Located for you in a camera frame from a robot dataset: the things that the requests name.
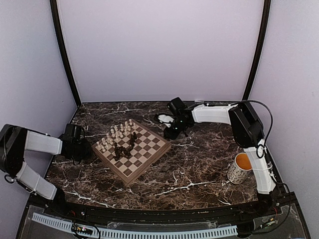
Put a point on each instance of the wooden chess board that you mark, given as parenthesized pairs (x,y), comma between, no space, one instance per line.
(129,149)

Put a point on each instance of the black frame post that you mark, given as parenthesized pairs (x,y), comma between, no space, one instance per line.
(63,51)
(258,49)

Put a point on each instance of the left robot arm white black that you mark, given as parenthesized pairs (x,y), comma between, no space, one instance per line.
(17,143)

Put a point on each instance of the right black frame post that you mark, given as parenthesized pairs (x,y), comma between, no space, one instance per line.
(258,49)

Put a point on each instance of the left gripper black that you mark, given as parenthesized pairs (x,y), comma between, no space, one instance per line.
(87,149)

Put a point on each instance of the patterned mug yellow inside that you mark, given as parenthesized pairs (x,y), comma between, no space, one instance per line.
(240,168)

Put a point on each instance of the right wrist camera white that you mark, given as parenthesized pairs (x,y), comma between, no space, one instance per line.
(163,118)

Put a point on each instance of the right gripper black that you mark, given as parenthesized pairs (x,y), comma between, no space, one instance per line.
(172,135)

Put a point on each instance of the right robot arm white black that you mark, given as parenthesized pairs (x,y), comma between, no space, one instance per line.
(247,128)

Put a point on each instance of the left black frame post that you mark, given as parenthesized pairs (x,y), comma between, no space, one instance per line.
(63,51)

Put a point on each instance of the black front rail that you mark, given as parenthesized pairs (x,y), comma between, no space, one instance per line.
(238,214)

